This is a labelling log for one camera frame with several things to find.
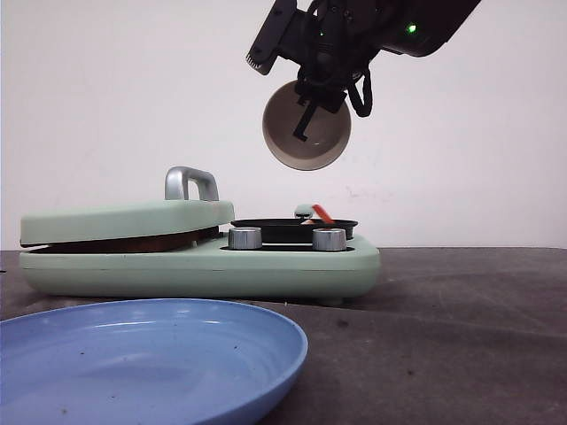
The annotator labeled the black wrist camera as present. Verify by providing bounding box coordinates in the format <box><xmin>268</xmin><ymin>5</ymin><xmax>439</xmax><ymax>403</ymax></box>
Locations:
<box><xmin>246</xmin><ymin>0</ymin><xmax>305</xmax><ymax>75</ymax></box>

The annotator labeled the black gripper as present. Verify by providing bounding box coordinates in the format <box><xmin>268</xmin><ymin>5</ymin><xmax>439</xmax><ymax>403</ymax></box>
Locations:
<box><xmin>283</xmin><ymin>1</ymin><xmax>381</xmax><ymax>142</ymax></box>

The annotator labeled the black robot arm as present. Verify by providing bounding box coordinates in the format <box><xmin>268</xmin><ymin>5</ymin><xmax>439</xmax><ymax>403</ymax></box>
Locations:
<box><xmin>291</xmin><ymin>1</ymin><xmax>478</xmax><ymax>142</ymax></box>

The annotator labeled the breakfast maker hinged lid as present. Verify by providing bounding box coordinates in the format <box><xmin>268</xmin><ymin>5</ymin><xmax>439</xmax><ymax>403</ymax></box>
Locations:
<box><xmin>19</xmin><ymin>166</ymin><xmax>235</xmax><ymax>247</ymax></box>

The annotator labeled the blue round plate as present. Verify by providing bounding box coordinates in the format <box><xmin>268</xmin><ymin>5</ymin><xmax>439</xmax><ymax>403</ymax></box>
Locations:
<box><xmin>1</xmin><ymin>299</ymin><xmax>308</xmax><ymax>424</ymax></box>

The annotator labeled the mint green breakfast maker base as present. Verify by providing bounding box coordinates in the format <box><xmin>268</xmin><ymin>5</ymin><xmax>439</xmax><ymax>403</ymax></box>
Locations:
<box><xmin>19</xmin><ymin>236</ymin><xmax>380</xmax><ymax>300</ymax></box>

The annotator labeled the beige ribbed bowl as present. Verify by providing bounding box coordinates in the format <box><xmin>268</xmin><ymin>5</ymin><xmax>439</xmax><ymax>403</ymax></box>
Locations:
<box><xmin>262</xmin><ymin>81</ymin><xmax>351</xmax><ymax>171</ymax></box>

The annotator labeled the white bread slice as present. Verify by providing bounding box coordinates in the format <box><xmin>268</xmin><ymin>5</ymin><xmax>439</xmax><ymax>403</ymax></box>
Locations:
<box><xmin>31</xmin><ymin>227</ymin><xmax>220</xmax><ymax>254</ymax></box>

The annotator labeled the black round frying pan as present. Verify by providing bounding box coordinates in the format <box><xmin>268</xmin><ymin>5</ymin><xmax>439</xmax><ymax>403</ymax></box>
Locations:
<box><xmin>230</xmin><ymin>204</ymin><xmax>358</xmax><ymax>243</ymax></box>

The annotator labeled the right silver control knob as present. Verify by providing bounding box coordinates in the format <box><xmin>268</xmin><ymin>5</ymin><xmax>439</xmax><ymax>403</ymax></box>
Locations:
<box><xmin>312</xmin><ymin>228</ymin><xmax>347</xmax><ymax>252</ymax></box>

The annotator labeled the silver control knob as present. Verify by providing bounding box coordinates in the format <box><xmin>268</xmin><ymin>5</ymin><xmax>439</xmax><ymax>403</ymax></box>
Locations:
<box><xmin>312</xmin><ymin>228</ymin><xmax>347</xmax><ymax>252</ymax></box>
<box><xmin>228</xmin><ymin>227</ymin><xmax>262</xmax><ymax>251</ymax></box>

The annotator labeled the pink cooked shrimp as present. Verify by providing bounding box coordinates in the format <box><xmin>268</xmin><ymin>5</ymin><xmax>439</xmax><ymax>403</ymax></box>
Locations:
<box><xmin>301</xmin><ymin>204</ymin><xmax>335</xmax><ymax>225</ymax></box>

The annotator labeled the left silver control knob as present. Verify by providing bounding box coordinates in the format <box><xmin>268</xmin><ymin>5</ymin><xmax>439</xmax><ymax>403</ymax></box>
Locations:
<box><xmin>228</xmin><ymin>227</ymin><xmax>262</xmax><ymax>251</ymax></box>

